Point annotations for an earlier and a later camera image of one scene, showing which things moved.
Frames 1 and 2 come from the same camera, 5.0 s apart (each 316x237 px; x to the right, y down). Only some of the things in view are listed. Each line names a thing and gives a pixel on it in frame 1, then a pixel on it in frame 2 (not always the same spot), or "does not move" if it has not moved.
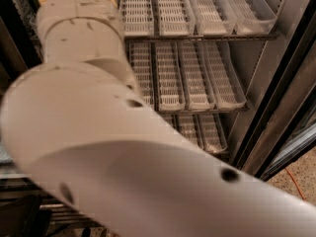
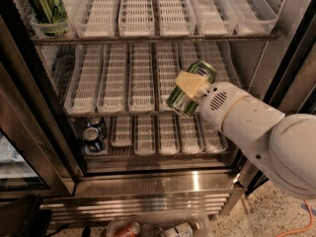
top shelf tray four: (175, 14) does not move
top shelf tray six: (251, 14) does not move
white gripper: (79, 8) -> (217, 105)
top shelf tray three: (136, 5) does not move
